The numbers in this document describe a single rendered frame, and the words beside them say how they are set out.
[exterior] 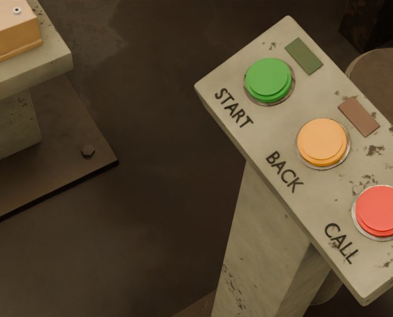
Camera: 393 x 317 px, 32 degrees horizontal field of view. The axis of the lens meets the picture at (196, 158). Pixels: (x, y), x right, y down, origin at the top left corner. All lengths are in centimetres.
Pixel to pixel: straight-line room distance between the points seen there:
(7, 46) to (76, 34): 45
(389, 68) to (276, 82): 19
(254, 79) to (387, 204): 16
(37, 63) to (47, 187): 29
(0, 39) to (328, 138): 55
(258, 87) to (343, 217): 13
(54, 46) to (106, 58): 38
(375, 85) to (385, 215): 22
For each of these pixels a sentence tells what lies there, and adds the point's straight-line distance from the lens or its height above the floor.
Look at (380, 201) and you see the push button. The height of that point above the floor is 61.
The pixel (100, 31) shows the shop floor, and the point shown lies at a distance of 143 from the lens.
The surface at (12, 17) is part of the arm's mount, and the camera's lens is 99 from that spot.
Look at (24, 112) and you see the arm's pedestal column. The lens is 117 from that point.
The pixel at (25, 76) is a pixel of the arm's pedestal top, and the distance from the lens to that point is 101.
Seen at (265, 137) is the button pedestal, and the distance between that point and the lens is 58.
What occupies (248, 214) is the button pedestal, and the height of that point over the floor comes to 45.
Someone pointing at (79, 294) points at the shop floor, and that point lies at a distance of 115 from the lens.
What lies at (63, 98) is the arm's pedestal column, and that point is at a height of 2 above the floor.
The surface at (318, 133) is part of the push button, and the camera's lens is 57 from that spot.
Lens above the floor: 108
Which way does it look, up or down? 59 degrees down
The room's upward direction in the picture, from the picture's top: 6 degrees clockwise
